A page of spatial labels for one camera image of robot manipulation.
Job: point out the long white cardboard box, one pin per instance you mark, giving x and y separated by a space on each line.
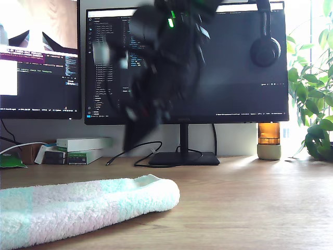
83 144

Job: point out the brown cardboard box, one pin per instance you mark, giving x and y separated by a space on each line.
28 156

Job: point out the amber glass bottle pale base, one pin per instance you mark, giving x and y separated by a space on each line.
269 153

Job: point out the smaller black computer monitor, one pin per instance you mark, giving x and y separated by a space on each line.
39 99

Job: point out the white box green label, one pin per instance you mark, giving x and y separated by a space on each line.
78 157

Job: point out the potted green leafy plant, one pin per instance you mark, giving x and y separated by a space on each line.
316 145

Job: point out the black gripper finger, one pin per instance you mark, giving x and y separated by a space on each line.
147 130
131 135

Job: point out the small white box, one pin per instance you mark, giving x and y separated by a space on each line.
39 156

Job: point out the black headphones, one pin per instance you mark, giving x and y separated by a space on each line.
265 52

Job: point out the large black computer monitor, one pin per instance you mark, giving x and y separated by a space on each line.
234 91

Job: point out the small dark box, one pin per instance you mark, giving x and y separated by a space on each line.
53 158

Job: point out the green packet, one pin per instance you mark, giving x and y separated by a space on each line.
13 161

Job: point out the pale green pink tea towel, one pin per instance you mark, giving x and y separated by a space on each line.
78 208

